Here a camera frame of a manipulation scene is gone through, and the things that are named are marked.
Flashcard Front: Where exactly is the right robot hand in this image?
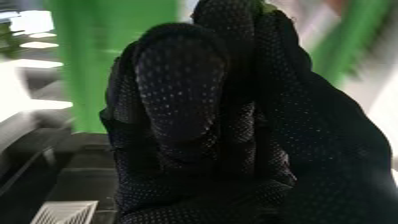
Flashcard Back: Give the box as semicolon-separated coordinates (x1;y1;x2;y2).
97;0;398;224

